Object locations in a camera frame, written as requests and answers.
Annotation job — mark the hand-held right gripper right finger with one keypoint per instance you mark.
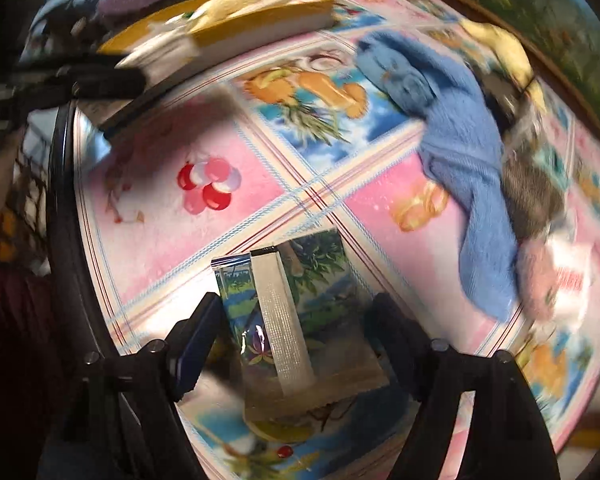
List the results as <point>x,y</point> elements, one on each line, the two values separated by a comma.
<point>395,345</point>

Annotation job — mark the printed cartoon tablecloth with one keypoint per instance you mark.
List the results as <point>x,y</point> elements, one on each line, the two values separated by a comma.
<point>155,220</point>

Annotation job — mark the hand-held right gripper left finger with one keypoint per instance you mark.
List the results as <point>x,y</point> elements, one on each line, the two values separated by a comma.
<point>200,342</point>

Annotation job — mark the white packet red print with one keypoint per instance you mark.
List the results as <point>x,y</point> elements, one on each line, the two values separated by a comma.
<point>572,280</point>

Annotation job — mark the grey crumpled bag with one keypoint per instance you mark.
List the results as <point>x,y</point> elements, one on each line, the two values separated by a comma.
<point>530,195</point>

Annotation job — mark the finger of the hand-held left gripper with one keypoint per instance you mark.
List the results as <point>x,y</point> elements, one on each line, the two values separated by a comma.
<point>110,82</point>

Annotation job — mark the blue towel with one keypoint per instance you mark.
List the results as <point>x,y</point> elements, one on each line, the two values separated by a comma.
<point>455,110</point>

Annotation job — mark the landscape print tissue pack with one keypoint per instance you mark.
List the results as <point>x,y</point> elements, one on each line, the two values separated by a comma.
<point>320,300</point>

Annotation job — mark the pink fluffy cloth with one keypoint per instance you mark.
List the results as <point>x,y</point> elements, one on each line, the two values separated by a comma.
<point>535,275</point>

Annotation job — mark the yellow towel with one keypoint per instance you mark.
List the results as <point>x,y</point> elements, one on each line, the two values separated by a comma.
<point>230,2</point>
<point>505,47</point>

